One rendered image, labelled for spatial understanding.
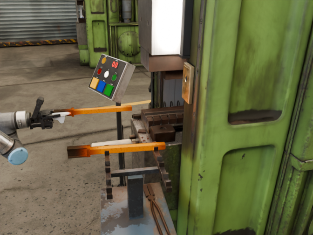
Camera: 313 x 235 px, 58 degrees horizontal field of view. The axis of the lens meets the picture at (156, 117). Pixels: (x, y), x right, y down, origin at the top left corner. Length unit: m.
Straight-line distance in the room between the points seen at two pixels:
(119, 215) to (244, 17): 0.96
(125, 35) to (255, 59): 5.24
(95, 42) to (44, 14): 3.21
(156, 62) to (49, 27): 8.06
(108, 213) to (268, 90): 0.89
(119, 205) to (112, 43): 5.27
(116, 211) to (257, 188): 0.75
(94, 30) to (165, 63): 4.99
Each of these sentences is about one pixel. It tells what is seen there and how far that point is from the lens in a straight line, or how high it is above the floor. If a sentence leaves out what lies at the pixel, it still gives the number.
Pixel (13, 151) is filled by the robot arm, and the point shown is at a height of 0.95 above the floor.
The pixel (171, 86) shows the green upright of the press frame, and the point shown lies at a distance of 1.82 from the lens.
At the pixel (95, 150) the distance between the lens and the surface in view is 1.23.
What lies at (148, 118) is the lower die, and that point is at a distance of 1.60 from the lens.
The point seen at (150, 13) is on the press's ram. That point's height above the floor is 1.55.
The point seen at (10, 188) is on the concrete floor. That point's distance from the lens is 2.94.
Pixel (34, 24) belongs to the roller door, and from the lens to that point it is 9.39.
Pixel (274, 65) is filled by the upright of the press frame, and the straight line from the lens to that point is 1.34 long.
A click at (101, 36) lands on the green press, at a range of 6.44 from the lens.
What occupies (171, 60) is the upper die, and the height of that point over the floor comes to 1.32.
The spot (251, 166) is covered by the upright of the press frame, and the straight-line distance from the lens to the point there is 1.52.
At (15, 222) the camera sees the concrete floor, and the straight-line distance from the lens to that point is 2.58.
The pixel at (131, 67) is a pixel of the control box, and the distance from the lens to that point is 1.98.
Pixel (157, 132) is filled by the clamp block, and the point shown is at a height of 0.98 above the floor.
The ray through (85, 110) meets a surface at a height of 1.06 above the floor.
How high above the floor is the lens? 1.67
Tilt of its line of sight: 25 degrees down
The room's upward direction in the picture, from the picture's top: 1 degrees clockwise
